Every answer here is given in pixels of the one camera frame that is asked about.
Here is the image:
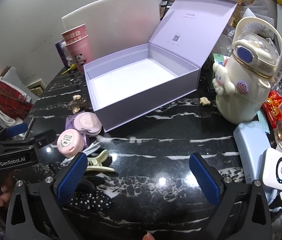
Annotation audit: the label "pink hinged round compact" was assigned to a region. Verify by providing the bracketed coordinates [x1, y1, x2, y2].
[73, 112, 103, 135]

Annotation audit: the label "pink panda paper cup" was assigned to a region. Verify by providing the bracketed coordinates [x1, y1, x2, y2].
[64, 34, 93, 73]

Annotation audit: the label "beige wooden box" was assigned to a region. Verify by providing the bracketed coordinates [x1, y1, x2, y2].
[27, 79, 46, 97]

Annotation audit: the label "white round-button device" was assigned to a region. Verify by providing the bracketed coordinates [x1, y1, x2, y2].
[261, 147, 282, 192]

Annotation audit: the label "printed paper bag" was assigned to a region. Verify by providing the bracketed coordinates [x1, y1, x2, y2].
[241, 7, 267, 35]

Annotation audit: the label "black polka-dot hair bow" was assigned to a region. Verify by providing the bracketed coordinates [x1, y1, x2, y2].
[67, 192, 113, 212]

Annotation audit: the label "cream hair claw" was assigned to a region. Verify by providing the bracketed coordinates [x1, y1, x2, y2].
[85, 149, 118, 172]

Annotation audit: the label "red plaid cloth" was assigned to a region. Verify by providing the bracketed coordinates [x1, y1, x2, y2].
[0, 79, 34, 119]

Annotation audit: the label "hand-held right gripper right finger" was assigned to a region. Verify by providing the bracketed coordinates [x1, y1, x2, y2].
[189, 152, 273, 240]

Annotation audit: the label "dark printed packets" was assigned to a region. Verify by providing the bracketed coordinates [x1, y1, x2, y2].
[156, 0, 179, 20]

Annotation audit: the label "green striped box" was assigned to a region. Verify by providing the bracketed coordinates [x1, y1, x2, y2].
[207, 52, 228, 93]

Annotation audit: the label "red snack packet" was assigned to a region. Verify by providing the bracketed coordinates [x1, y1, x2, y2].
[261, 90, 282, 129]

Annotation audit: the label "dark purple carton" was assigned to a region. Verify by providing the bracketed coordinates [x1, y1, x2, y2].
[55, 39, 73, 68]

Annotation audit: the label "grey cushion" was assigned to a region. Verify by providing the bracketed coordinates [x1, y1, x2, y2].
[0, 66, 40, 105]

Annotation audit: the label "pale cable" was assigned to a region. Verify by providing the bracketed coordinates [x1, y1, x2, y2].
[60, 140, 101, 165]

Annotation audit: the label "cream bow hair clip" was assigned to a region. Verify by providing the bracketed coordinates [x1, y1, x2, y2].
[67, 94, 88, 114]

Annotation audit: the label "small lilac box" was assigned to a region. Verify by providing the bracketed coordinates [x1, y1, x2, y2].
[67, 114, 91, 149]

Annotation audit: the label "light blue case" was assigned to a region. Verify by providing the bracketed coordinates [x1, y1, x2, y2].
[233, 121, 278, 198]

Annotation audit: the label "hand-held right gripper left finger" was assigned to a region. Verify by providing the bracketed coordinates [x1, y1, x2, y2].
[6, 152, 89, 240]

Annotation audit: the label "lavender gift box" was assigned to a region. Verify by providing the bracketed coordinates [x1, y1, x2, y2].
[83, 0, 238, 133]

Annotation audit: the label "yellow toy stick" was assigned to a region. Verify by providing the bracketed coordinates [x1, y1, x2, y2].
[61, 64, 78, 75]

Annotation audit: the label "cream cartoon water bottle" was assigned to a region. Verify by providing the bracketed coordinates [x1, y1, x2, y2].
[212, 16, 282, 125]

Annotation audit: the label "black hair claw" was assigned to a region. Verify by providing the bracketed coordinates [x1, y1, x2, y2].
[76, 174, 99, 197]

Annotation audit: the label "white foam board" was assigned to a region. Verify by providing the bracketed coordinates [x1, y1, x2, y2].
[61, 0, 166, 63]

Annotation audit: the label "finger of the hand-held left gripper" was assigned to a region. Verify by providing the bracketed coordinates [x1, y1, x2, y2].
[0, 129, 57, 153]
[4, 123, 29, 140]

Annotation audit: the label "pink labelled round compact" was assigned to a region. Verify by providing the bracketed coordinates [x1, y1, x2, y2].
[57, 129, 84, 158]

